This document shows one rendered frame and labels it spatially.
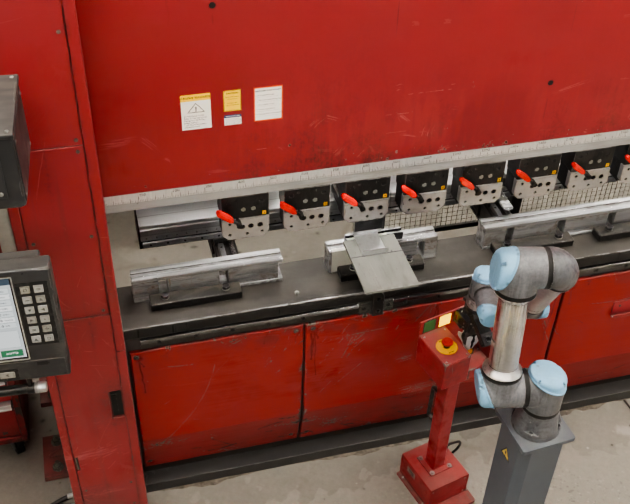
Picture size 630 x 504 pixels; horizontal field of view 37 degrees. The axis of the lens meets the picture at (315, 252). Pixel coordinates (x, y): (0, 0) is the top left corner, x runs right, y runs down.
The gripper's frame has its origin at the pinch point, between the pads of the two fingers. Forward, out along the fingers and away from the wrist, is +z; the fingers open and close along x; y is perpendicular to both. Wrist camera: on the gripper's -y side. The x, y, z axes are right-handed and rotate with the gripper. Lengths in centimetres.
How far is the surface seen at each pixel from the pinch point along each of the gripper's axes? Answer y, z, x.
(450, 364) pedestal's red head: -5.8, -4.9, 12.9
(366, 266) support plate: 28.5, -24.6, 26.7
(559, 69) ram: 30, -83, -37
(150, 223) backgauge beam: 83, -19, 80
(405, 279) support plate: 17.3, -25.5, 18.8
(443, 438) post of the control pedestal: -4.8, 43.3, 5.4
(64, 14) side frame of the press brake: 49, -125, 109
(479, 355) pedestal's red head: -2.6, 2.4, -2.8
